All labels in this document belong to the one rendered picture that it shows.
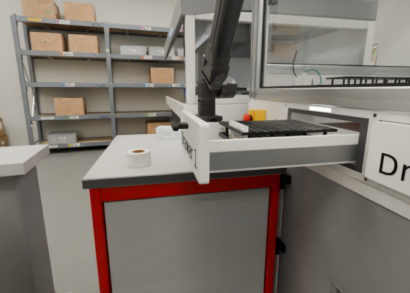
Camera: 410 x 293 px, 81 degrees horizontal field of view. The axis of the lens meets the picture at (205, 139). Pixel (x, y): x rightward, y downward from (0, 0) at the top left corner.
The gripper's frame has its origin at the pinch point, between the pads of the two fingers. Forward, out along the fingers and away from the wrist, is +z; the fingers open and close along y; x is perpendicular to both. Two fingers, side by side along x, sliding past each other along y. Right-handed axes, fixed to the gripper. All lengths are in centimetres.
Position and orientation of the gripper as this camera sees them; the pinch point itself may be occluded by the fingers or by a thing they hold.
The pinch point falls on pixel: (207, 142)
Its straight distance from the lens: 79.9
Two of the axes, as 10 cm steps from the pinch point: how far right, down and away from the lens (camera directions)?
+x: -9.0, 1.1, -4.3
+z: 0.1, 9.8, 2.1
